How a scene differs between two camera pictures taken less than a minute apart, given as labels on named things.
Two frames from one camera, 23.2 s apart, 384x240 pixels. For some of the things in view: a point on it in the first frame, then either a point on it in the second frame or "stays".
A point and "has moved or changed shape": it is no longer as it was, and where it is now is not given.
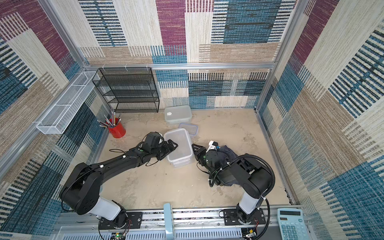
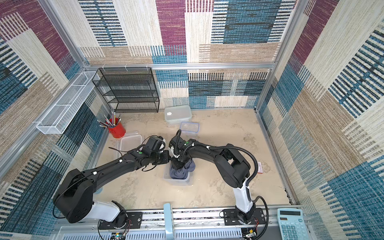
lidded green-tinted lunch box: [178, 114] stays
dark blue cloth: [228, 178] has moved or changed shape
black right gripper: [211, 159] → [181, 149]
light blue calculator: [291, 224] stays
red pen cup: [118, 131] stays
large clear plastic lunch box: [182, 155] has moved or changed shape
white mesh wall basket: [61, 116] stays
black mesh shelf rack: [128, 90] stays
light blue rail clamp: [168, 221] stays
